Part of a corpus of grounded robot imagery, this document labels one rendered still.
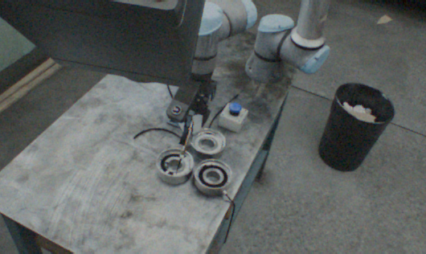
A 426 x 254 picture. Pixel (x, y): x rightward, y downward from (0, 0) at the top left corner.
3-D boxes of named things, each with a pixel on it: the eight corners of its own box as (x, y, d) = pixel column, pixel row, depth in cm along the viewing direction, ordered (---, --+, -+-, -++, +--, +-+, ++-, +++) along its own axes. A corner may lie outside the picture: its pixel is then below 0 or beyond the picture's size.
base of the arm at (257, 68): (252, 55, 162) (257, 34, 155) (288, 68, 158) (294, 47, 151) (239, 75, 151) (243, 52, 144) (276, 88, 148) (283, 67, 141)
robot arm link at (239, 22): (227, -15, 98) (196, -3, 91) (263, 3, 93) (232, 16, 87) (223, 14, 103) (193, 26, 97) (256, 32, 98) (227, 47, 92)
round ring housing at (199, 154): (224, 165, 118) (226, 155, 115) (188, 161, 118) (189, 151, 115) (224, 139, 126) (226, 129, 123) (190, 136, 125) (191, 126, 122)
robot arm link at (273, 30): (267, 38, 154) (274, 6, 145) (295, 54, 148) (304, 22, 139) (247, 47, 147) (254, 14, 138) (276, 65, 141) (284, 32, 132)
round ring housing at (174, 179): (178, 192, 109) (179, 182, 106) (148, 173, 113) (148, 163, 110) (200, 169, 116) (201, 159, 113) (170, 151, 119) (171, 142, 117)
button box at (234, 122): (238, 133, 128) (240, 122, 125) (218, 125, 130) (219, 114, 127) (247, 118, 134) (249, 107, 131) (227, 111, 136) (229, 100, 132)
